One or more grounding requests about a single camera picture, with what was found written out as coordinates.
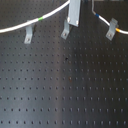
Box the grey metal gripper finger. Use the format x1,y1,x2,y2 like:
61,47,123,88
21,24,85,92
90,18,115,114
67,0,81,26

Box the white cable with coloured bands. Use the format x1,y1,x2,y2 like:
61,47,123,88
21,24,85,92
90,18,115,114
0,0,128,35

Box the middle grey cable clip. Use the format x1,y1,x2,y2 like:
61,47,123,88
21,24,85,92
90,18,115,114
61,19,71,40

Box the grey cable clip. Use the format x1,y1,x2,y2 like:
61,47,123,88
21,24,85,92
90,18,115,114
24,24,35,44
106,18,118,40
61,19,71,40

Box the right grey cable clip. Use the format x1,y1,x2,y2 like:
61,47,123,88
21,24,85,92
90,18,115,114
106,18,118,40

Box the left grey cable clip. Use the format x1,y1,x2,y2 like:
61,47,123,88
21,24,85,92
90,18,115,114
24,24,35,44

